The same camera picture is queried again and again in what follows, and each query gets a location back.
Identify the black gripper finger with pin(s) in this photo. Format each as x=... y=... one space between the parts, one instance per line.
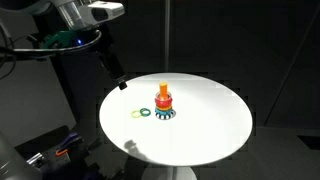
x=120 y=80

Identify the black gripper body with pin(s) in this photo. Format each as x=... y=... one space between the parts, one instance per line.
x=106 y=43

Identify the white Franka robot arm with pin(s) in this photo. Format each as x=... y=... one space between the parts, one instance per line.
x=75 y=11

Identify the black white checkered base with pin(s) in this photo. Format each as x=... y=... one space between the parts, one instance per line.
x=164 y=116

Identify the grey vertical background pole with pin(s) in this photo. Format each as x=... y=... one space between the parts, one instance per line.
x=167 y=33

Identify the purple tool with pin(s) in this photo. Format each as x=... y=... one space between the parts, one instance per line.
x=70 y=138

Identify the black equipment box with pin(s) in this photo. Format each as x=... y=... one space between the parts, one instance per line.
x=50 y=140

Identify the silver metal block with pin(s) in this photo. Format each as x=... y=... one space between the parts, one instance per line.
x=34 y=158

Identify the orange stacking post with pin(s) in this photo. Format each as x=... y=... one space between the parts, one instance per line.
x=163 y=88

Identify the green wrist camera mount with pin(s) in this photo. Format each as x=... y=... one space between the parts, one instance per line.
x=61 y=37

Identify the white table pedestal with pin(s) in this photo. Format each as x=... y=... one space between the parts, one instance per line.
x=168 y=173

